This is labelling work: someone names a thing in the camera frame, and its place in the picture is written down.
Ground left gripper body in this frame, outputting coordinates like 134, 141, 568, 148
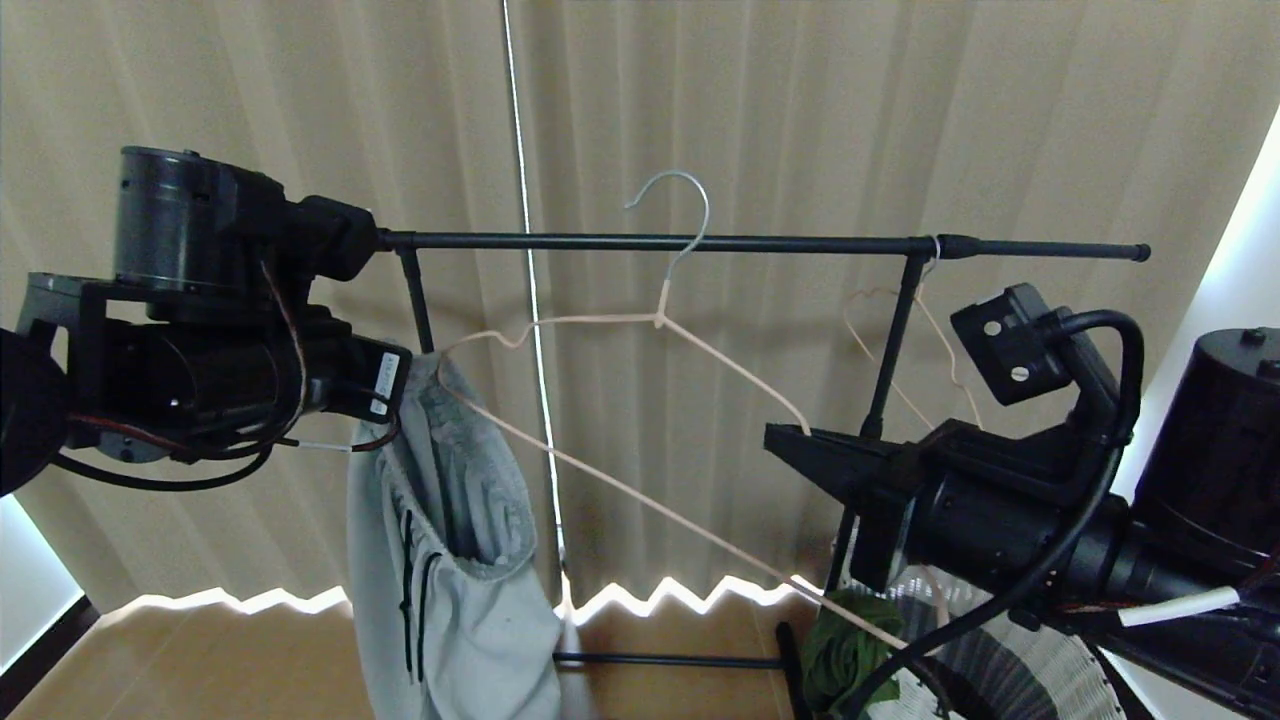
95, 318, 413, 463

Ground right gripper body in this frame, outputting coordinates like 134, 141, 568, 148
855, 420, 1136, 606

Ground pale grey shorts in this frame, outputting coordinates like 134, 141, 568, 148
347, 352, 576, 720

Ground pink clothes hanger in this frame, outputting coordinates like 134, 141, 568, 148
435, 170, 911, 651
842, 262, 986, 433

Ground white laundry basket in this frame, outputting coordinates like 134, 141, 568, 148
830, 565, 1131, 720

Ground black clothes rack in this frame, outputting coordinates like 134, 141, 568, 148
378, 230, 1151, 720

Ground green garment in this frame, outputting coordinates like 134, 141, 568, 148
800, 590, 906, 716

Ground beige curtain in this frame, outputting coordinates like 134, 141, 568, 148
0, 0, 1280, 616

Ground black cable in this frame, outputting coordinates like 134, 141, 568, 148
55, 440, 276, 493
835, 308, 1149, 720

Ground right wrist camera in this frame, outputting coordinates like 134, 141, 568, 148
950, 283, 1146, 451

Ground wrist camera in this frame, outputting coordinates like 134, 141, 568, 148
950, 283, 1146, 451
240, 195, 381, 301

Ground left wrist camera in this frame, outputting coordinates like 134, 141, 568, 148
240, 195, 381, 301

